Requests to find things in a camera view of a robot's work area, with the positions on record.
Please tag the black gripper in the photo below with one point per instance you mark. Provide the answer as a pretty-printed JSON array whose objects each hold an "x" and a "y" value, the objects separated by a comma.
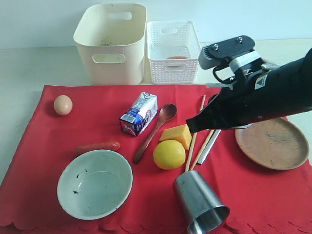
[{"x": 258, "y": 96}]

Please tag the orange cheese wedge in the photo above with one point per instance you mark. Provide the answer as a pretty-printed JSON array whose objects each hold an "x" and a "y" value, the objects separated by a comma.
[{"x": 179, "y": 133}]

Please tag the yellow lemon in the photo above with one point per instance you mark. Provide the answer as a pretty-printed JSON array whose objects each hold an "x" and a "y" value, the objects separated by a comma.
[{"x": 169, "y": 154}]

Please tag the blue white milk carton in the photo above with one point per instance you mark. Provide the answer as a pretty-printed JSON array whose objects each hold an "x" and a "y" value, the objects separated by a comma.
[{"x": 140, "y": 114}]

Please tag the fried chicken nugget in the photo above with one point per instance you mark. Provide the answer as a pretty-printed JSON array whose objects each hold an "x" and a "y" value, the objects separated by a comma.
[{"x": 177, "y": 57}]

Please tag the brown egg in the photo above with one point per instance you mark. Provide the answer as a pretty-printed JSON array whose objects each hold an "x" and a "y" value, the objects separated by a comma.
[{"x": 63, "y": 105}]

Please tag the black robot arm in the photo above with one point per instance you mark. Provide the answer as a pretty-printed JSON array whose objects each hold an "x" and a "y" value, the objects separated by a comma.
[{"x": 281, "y": 92}]

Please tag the steel table knife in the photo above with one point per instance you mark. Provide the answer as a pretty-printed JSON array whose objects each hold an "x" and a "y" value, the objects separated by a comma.
[{"x": 210, "y": 144}]

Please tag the right wooden chopstick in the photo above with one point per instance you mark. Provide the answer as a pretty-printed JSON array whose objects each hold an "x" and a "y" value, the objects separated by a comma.
[{"x": 200, "y": 155}]

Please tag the wooden chopstick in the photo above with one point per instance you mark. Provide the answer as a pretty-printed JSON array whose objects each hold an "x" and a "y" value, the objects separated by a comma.
[
  {"x": 200, "y": 155},
  {"x": 190, "y": 153}
]

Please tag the left wooden chopstick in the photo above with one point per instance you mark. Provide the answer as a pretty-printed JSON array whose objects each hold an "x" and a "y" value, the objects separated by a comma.
[{"x": 190, "y": 153}]

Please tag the brown wooden spoon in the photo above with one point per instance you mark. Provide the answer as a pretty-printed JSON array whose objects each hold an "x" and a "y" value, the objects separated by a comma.
[{"x": 166, "y": 113}]

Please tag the red scalloped table cloth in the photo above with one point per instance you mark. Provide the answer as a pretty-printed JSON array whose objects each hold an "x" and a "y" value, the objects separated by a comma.
[{"x": 261, "y": 201}]

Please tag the brown wooden plate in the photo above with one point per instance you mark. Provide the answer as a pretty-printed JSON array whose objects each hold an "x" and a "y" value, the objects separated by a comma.
[{"x": 275, "y": 144}]

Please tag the white perforated plastic basket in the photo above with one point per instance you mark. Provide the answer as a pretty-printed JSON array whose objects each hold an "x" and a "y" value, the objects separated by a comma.
[{"x": 172, "y": 38}]

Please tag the stainless steel cup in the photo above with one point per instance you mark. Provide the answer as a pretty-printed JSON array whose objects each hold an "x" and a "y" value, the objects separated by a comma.
[{"x": 202, "y": 208}]

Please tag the red sausage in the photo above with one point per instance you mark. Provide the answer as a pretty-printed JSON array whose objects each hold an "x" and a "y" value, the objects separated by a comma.
[{"x": 109, "y": 145}]

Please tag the cream plastic bin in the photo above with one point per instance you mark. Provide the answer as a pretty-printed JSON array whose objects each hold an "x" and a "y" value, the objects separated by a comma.
[{"x": 110, "y": 39}]

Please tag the pale green bowl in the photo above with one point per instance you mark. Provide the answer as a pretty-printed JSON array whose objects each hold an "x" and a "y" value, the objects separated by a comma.
[{"x": 95, "y": 184}]

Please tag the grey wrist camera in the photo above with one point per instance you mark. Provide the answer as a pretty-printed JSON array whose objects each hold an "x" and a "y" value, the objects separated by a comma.
[{"x": 224, "y": 52}]

